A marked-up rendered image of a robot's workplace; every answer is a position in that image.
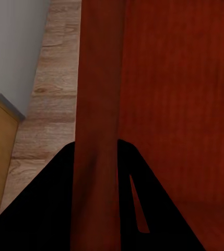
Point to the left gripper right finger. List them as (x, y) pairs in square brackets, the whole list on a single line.
[(169, 231)]

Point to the storage box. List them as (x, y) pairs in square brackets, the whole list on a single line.
[(150, 72)]

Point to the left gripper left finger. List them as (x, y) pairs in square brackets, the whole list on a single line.
[(39, 218)]

